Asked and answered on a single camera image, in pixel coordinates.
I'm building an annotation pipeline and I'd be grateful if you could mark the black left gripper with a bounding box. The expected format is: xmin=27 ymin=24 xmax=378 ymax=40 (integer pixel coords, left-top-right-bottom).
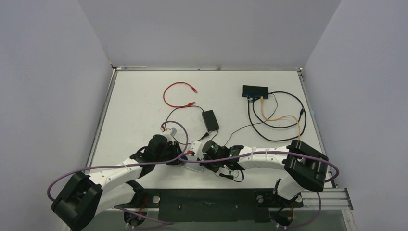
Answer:
xmin=155 ymin=141 xmax=188 ymax=166

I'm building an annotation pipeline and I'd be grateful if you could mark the thin black barrel plug cable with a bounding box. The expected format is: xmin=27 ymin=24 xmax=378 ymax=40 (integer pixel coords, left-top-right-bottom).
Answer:
xmin=217 ymin=92 xmax=279 ymax=183

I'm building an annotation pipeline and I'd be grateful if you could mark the red ethernet cable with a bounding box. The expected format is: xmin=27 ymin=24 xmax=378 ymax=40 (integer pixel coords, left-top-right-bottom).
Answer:
xmin=163 ymin=81 xmax=198 ymax=108

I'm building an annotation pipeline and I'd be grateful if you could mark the black ribbed network switch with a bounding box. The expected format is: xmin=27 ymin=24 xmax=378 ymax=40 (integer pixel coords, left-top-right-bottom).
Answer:
xmin=242 ymin=85 xmax=269 ymax=99

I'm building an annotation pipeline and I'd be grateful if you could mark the orange ethernet cable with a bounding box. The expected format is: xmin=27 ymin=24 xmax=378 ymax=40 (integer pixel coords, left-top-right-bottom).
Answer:
xmin=259 ymin=95 xmax=302 ymax=141

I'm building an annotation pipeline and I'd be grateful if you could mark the black ethernet cable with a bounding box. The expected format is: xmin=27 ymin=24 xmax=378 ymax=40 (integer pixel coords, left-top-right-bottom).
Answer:
xmin=252 ymin=91 xmax=307 ymax=134

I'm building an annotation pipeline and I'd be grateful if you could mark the short black patch cable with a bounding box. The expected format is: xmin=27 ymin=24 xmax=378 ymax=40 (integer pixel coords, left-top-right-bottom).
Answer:
xmin=247 ymin=97 xmax=294 ymax=142

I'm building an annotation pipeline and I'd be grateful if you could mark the white square network box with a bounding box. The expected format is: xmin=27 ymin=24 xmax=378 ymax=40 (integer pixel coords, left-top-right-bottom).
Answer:
xmin=181 ymin=162 xmax=204 ymax=172

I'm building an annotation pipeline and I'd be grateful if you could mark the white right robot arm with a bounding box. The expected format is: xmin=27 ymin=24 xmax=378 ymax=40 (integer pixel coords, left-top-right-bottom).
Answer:
xmin=202 ymin=140 xmax=329 ymax=205

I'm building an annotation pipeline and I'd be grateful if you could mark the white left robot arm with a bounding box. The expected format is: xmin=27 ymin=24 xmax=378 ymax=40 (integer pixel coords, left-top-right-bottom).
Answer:
xmin=51 ymin=134 xmax=183 ymax=231

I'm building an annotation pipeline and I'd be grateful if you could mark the black power brick adapter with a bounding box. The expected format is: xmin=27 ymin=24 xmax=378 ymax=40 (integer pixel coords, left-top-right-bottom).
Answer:
xmin=202 ymin=110 xmax=219 ymax=132

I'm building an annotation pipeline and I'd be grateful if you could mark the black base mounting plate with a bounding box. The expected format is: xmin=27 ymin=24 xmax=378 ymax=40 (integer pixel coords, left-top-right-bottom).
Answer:
xmin=121 ymin=189 xmax=304 ymax=223

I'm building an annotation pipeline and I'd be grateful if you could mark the black two-prong power cord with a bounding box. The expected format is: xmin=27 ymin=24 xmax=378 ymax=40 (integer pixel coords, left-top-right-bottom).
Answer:
xmin=165 ymin=105 xmax=211 ymax=146

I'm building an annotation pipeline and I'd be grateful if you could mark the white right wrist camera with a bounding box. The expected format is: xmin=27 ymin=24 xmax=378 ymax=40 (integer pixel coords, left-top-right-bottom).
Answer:
xmin=187 ymin=141 xmax=203 ymax=160

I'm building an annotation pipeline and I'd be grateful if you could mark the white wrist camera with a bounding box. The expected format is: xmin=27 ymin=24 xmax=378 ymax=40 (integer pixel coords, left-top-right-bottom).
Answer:
xmin=162 ymin=128 xmax=177 ymax=142
xmin=187 ymin=141 xmax=203 ymax=160

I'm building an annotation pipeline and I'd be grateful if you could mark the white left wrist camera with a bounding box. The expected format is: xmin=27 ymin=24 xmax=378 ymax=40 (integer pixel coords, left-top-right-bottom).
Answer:
xmin=162 ymin=128 xmax=177 ymax=142

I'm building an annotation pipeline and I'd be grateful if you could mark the aluminium frame rail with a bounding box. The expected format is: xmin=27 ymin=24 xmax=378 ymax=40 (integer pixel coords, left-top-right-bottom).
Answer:
xmin=86 ymin=67 xmax=118 ymax=167

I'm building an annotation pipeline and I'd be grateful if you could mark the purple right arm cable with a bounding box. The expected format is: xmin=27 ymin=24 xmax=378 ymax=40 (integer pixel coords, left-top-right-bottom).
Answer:
xmin=178 ymin=150 xmax=340 ymax=229

